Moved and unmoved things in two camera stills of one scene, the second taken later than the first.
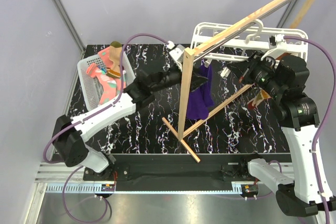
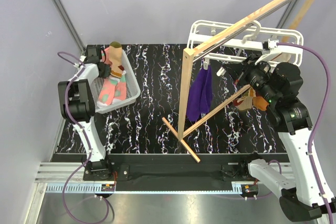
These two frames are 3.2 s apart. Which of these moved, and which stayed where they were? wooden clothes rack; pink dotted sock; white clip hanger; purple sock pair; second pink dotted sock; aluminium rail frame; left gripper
Moved: white clip hanger; left gripper
Stayed: aluminium rail frame; pink dotted sock; second pink dotted sock; wooden clothes rack; purple sock pair
